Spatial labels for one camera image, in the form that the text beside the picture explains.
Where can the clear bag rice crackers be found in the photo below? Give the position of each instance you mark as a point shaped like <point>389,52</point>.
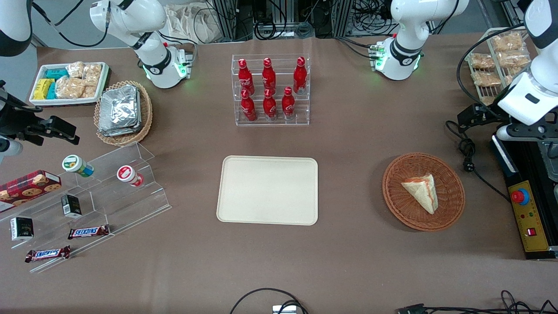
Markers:
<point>75,69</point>
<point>92,74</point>
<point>69,88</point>
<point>90,91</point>

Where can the clear bag fried snack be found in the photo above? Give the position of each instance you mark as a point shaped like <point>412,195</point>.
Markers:
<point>487,100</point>
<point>512,59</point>
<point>481,61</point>
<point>508,42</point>
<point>511,79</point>
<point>486,78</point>

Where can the yellow snack pack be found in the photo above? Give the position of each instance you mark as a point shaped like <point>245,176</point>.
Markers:
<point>42,88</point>

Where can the white rectangular snack tray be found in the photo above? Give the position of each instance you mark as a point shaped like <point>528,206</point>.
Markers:
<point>65,102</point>

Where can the round brown wicker basket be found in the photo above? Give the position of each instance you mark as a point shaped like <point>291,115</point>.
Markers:
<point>449,192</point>

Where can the red plaid cookie box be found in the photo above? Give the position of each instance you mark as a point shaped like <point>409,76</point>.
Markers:
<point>28,187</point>

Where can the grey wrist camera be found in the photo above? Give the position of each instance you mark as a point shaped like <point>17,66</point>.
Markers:
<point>523,130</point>
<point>8,148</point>

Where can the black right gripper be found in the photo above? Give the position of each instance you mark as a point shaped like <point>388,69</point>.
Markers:
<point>13,122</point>

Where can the red emergency stop button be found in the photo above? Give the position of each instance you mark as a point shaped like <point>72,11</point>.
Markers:
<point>519,196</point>

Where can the silver foil pouch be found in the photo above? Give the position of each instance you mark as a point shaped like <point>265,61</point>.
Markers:
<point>118,107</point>
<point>120,132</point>

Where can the teal snack pack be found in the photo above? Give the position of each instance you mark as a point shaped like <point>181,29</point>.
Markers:
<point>52,90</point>
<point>56,73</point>

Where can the clear acrylic step shelf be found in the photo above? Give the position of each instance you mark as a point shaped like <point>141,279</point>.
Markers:
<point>130,209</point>

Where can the aluminium frame post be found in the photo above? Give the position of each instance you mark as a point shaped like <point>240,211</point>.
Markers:
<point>346,17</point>
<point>224,19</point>

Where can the small grey device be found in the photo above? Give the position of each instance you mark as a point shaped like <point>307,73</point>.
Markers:
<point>284,309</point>

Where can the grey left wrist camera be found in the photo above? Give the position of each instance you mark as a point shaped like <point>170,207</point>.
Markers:
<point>523,130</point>

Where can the red cola bottle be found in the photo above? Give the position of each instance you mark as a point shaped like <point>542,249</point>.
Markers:
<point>288,104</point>
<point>269,75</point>
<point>248,108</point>
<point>245,77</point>
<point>270,105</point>
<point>300,75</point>

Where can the oval light wicker basket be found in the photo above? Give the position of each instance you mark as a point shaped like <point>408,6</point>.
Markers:
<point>147,109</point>

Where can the clear plastic container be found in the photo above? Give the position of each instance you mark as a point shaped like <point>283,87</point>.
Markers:
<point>550,163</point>

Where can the triangular sandwich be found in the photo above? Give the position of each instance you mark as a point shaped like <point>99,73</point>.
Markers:
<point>420,192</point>

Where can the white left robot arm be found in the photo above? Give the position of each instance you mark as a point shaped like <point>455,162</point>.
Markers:
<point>405,26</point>

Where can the Snickers chocolate bar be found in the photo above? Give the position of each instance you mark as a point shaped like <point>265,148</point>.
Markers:
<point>47,254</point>
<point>88,232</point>

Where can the red lid yogurt cup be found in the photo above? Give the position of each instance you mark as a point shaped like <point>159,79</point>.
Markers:
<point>128,175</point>

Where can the beige rectangular tray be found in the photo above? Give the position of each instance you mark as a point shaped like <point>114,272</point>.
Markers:
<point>261,192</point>

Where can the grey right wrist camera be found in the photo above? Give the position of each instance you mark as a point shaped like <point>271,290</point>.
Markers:
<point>8,148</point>

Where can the clear acrylic bottle rack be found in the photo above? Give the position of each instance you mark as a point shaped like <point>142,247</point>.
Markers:
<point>281,122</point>

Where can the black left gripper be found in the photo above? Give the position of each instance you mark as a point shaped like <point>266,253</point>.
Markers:
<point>476,112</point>

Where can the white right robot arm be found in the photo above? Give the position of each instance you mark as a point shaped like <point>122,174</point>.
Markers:
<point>152,26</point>

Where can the black control box yellow panel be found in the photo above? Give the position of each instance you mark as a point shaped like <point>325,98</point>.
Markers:
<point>534,213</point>

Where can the small black carton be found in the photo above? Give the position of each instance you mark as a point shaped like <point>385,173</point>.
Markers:
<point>71,206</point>
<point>22,229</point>

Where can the green lid yogurt cup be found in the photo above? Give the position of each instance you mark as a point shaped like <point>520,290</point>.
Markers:
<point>76,165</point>

